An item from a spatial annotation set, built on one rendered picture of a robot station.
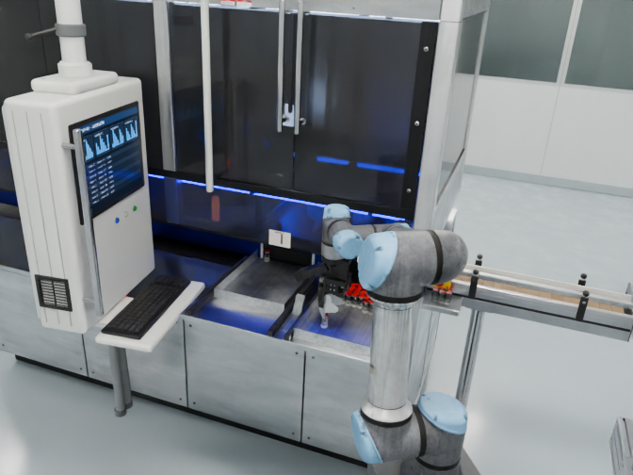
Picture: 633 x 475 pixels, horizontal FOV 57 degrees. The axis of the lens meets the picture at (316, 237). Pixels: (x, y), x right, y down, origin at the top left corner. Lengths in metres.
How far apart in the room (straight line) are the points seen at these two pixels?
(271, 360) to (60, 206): 1.05
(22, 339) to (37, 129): 1.63
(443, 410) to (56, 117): 1.27
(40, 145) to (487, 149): 5.36
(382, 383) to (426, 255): 0.30
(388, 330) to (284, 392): 1.30
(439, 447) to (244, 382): 1.29
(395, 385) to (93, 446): 1.80
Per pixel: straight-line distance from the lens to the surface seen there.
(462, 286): 2.12
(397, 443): 1.35
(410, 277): 1.16
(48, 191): 1.85
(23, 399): 3.18
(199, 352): 2.56
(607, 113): 6.52
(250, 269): 2.20
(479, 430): 2.96
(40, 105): 1.78
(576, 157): 6.59
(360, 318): 1.92
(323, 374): 2.34
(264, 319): 1.89
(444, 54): 1.80
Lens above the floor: 1.90
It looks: 24 degrees down
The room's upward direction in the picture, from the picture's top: 3 degrees clockwise
